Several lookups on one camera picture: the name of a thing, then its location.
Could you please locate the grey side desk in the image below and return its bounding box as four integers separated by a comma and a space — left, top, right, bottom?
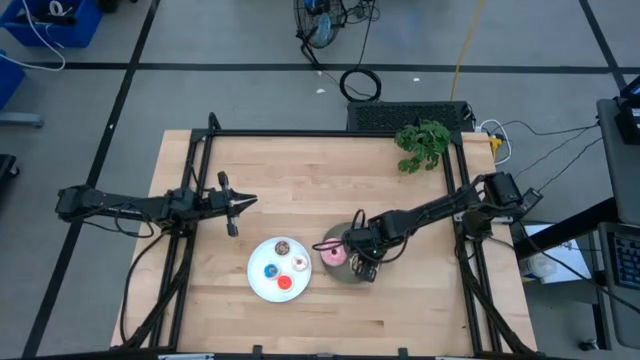
595, 97, 640, 227

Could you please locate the black aluminium table frame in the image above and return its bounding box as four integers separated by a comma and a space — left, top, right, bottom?
119, 111, 540, 357

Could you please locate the yellow hanging cable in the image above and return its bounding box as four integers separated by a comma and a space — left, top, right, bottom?
449, 0, 487, 102

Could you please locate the pink frosted donut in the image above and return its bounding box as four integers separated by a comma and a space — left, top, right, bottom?
319, 237, 350, 268

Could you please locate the black keyboard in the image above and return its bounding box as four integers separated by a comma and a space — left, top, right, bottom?
597, 221, 640, 351

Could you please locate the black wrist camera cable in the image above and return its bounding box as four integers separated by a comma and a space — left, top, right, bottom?
311, 208, 367, 252

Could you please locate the grey round disc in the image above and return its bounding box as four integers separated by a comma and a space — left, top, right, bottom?
321, 221, 383, 286

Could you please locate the small blue plastic bin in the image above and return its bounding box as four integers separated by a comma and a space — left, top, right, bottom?
0, 48, 27, 110

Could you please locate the coiled black cable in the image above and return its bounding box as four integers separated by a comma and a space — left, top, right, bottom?
338, 67, 383, 103

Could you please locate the green potted plant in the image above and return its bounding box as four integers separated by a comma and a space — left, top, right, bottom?
393, 118, 452, 175

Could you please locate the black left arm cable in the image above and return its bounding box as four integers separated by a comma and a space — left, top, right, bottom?
118, 228, 174, 347

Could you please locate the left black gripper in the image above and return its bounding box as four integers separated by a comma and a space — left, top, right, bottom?
206, 170, 259, 238

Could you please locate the large blue plastic bin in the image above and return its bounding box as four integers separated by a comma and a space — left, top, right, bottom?
0, 0, 104, 50

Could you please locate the black floor fan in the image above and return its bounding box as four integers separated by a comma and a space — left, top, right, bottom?
292, 0, 350, 50

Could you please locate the white power cable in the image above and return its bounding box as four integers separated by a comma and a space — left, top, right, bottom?
478, 118, 515, 167

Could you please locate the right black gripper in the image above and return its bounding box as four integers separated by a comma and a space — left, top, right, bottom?
338, 224, 384, 268

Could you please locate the white round plate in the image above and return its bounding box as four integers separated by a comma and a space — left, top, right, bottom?
246, 235, 314, 304

